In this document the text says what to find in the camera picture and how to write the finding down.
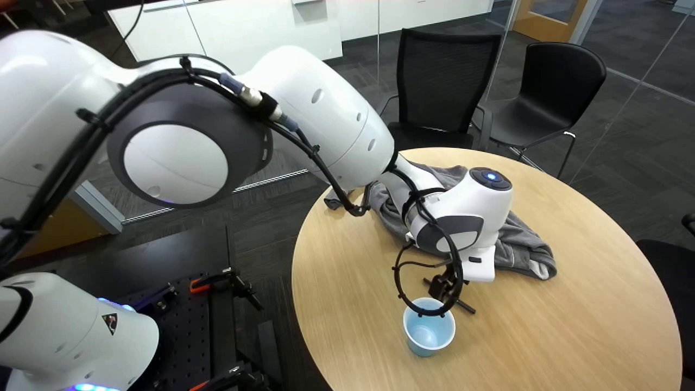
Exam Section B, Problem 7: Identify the grey hoodie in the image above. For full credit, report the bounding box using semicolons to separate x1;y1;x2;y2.
320;160;560;283

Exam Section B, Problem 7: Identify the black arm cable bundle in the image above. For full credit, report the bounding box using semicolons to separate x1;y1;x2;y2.
0;52;467;319

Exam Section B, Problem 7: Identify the blue plastic cup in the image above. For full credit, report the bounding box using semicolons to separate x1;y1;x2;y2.
401;297;457;358

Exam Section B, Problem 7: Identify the black plastic chair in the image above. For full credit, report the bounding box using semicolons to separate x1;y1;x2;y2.
479;40;608;180

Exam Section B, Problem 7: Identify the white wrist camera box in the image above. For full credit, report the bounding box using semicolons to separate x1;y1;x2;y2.
459;241;500;284

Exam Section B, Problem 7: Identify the black office chair with armrest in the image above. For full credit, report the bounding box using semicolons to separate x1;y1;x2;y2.
382;29;505;152

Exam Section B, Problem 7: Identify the orange handled clamp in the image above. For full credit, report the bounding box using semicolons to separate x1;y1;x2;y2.
189;266;264;312
189;361;271;391

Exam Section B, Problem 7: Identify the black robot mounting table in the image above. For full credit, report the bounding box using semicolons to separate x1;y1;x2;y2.
105;223;314;391

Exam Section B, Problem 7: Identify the yellow wooden door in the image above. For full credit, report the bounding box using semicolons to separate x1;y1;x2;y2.
513;0;603;46

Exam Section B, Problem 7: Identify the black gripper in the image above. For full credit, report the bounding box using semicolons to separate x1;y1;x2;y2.
425;270;465;310

